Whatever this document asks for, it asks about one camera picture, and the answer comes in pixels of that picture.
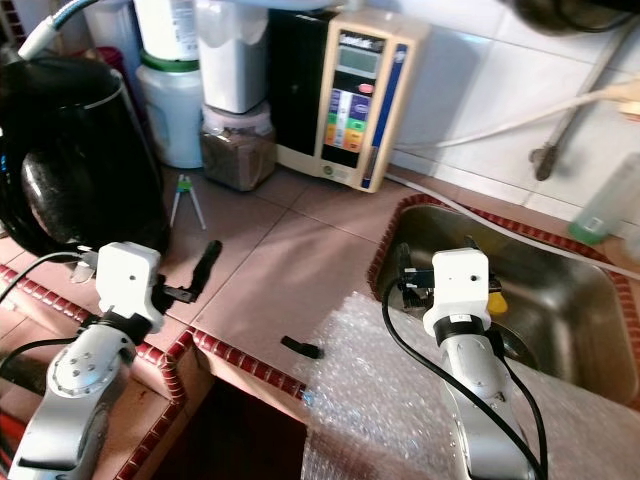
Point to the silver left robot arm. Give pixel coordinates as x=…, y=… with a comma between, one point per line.
x=80, y=400

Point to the clear bubble wrap sheet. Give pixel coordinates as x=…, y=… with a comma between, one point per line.
x=370, y=400

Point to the white labelled bottle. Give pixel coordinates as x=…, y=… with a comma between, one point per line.
x=170, y=28

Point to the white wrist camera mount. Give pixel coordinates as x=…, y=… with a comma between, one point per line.
x=458, y=290
x=128, y=285

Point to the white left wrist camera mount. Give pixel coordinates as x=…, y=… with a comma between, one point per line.
x=128, y=285

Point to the white jar green lid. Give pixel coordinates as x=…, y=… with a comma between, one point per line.
x=175, y=120

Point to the small green metal tongs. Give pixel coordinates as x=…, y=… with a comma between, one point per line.
x=182, y=190

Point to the black electric kettle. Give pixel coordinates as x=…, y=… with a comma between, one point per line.
x=80, y=160

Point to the metal faucet pipe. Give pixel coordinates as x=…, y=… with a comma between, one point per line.
x=575, y=120

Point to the clear bottle blue cap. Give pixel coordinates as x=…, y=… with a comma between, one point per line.
x=605, y=200

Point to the dark hanging pan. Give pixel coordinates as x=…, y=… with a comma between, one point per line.
x=570, y=12

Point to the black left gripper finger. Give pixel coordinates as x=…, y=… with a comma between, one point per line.
x=209, y=264

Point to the beige water ionizer machine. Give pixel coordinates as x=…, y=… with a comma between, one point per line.
x=355, y=100

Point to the translucent white plastic container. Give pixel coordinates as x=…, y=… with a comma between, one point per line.
x=232, y=60

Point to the clear jar brown powder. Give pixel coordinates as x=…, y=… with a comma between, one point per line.
x=238, y=158

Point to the stainless steel sink basin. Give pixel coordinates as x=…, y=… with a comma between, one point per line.
x=560, y=290

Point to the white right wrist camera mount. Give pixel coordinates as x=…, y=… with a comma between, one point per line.
x=458, y=290

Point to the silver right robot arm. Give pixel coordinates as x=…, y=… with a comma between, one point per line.
x=485, y=400

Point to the small white plastic piece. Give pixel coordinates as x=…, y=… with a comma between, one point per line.
x=87, y=271

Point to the small black clip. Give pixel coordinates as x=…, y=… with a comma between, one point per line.
x=300, y=348

